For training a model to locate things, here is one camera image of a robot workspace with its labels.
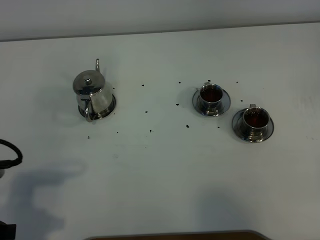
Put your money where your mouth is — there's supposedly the stainless steel teapot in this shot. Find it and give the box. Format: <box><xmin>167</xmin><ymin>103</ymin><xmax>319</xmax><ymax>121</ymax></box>
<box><xmin>72</xmin><ymin>58</ymin><xmax>115</xmax><ymax>123</ymax></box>

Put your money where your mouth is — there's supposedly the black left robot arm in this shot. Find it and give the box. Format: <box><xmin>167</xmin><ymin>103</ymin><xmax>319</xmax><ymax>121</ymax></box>
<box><xmin>0</xmin><ymin>221</ymin><xmax>17</xmax><ymax>240</ymax></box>

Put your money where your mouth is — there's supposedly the round steel teapot saucer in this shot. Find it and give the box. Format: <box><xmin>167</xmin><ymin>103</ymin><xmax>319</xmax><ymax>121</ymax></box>
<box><xmin>76</xmin><ymin>94</ymin><xmax>116</xmax><ymax>122</ymax></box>

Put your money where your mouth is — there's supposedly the left stainless steel teacup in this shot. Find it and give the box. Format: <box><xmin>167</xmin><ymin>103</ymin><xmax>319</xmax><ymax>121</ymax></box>
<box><xmin>199</xmin><ymin>82</ymin><xmax>223</xmax><ymax>112</ymax></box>

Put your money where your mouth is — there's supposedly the stainless steel teacup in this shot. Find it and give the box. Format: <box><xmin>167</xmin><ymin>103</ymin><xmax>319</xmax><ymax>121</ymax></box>
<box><xmin>199</xmin><ymin>82</ymin><xmax>223</xmax><ymax>112</ymax></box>
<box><xmin>242</xmin><ymin>104</ymin><xmax>270</xmax><ymax>133</ymax></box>

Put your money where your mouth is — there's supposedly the right stainless steel teacup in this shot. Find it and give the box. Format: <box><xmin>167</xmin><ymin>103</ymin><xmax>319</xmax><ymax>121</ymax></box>
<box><xmin>242</xmin><ymin>104</ymin><xmax>270</xmax><ymax>133</ymax></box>

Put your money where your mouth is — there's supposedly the left steel cup saucer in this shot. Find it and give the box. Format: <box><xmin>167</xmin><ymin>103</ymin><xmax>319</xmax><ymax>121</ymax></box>
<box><xmin>192</xmin><ymin>88</ymin><xmax>231</xmax><ymax>117</ymax></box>

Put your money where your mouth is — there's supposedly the steel cup saucer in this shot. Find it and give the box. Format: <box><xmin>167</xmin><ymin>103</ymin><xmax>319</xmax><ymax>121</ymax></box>
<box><xmin>192</xmin><ymin>88</ymin><xmax>231</xmax><ymax>117</ymax></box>
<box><xmin>232</xmin><ymin>108</ymin><xmax>274</xmax><ymax>143</ymax></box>

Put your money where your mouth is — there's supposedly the right steel cup saucer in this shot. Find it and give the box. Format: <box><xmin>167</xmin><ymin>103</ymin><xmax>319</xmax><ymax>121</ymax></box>
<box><xmin>232</xmin><ymin>108</ymin><xmax>274</xmax><ymax>143</ymax></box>

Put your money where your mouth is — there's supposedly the brown wooden board edge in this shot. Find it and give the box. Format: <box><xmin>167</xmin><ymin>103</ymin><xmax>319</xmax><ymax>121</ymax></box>
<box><xmin>88</xmin><ymin>230</ymin><xmax>270</xmax><ymax>240</ymax></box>

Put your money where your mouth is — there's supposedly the black braided left cable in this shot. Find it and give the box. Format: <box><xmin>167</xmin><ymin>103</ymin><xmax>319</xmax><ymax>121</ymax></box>
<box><xmin>0</xmin><ymin>139</ymin><xmax>23</xmax><ymax>171</ymax></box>

